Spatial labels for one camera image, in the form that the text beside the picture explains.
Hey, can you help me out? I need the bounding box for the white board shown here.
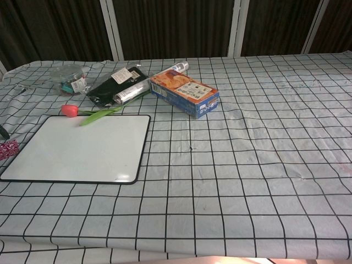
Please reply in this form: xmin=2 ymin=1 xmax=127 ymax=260
xmin=0 ymin=114 xmax=151 ymax=184

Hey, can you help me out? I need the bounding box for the orange blue cracker box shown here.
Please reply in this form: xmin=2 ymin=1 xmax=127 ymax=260
xmin=149 ymin=68 xmax=221 ymax=120

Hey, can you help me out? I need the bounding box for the artificial pink tulip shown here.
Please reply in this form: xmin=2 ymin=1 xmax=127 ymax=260
xmin=60 ymin=92 xmax=151 ymax=127

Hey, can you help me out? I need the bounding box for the pink patterned packet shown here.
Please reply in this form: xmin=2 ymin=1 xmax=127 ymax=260
xmin=0 ymin=139 xmax=19 ymax=162

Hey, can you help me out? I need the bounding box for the white black grid tablecloth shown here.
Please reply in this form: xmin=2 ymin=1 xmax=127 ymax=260
xmin=0 ymin=52 xmax=352 ymax=264

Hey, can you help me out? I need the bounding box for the black item in plastic bag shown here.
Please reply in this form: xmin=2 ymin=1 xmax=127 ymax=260
xmin=86 ymin=64 xmax=151 ymax=108

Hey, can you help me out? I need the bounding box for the clear plastic jar of clips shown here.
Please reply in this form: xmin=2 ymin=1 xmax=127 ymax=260
xmin=49 ymin=64 xmax=89 ymax=96

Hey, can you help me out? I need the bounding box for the silver foil roll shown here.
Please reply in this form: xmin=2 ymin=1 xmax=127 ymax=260
xmin=114 ymin=60 xmax=190 ymax=107

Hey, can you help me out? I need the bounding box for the dark brown curtain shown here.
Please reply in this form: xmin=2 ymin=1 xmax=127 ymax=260
xmin=0 ymin=0 xmax=352 ymax=72

